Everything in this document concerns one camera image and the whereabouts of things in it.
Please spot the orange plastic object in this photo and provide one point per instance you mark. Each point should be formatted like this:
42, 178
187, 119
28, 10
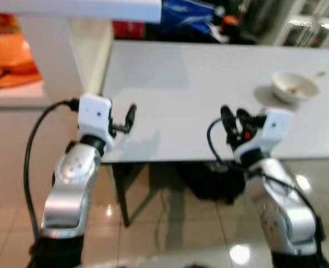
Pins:
8, 61

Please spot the white ceramic bowl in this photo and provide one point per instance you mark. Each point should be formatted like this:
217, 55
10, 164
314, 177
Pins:
293, 89

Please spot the orange black device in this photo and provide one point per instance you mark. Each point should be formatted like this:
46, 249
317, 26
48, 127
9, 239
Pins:
230, 23

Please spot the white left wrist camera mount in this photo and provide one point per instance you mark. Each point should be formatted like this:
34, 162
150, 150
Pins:
95, 117

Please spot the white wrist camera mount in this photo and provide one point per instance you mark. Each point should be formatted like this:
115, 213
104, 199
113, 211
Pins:
276, 127
95, 117

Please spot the red box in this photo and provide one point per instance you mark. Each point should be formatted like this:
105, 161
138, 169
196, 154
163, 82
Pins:
134, 29

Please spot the white shelf unit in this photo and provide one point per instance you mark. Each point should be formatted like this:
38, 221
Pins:
58, 50

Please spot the black bag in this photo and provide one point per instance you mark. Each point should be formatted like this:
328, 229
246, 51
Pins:
212, 181

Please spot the wooden spoon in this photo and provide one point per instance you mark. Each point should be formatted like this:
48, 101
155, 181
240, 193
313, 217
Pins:
319, 75

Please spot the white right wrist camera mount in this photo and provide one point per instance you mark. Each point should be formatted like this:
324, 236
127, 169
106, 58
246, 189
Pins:
276, 127

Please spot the blue bag white trim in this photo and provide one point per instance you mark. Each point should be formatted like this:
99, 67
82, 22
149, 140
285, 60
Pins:
189, 19

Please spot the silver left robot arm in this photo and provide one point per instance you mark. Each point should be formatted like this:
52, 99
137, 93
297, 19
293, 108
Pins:
69, 190

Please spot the dark table leg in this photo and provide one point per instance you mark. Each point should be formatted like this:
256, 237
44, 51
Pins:
122, 192

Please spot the white glass door cabinet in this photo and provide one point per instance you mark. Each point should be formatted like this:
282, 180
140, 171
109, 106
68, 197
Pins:
312, 22

